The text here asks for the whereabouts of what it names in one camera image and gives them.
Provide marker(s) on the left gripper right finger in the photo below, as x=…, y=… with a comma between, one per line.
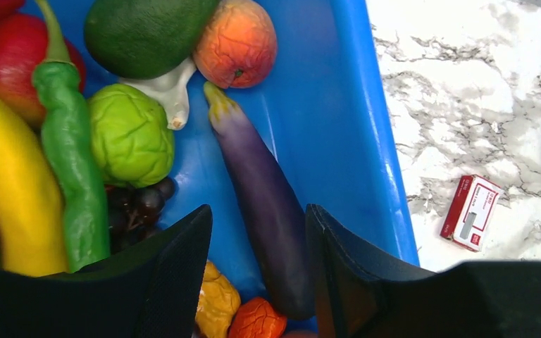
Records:
x=363, y=291

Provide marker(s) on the small red white box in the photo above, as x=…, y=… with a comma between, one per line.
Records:
x=470, y=212

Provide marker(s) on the dark purple toy eggplant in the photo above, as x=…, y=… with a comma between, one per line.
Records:
x=273, y=217

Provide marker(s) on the toy mushroom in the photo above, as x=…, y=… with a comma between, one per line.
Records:
x=170, y=91

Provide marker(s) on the light green toy cabbage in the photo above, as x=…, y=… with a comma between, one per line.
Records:
x=130, y=139

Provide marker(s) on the toy purple grapes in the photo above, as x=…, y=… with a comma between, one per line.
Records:
x=133, y=213

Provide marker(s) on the yellow toy bell pepper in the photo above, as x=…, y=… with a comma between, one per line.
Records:
x=217, y=305

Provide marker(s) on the orange wrinkled toy fruit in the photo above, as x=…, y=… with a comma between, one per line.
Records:
x=238, y=47

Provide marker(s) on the orange toy carrot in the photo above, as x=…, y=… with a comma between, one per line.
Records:
x=257, y=319

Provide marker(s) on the toy peach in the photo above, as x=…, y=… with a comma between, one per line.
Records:
x=300, y=334

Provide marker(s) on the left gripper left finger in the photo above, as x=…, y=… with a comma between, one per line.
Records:
x=150, y=289

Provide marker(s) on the green toy chili pepper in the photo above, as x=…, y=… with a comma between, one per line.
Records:
x=66, y=141

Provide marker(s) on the red toy bell pepper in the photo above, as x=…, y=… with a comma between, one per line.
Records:
x=21, y=50

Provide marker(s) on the green toy avocado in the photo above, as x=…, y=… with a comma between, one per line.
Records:
x=143, y=39

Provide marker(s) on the yellow toy banana bunch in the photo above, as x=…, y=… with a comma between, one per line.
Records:
x=31, y=207

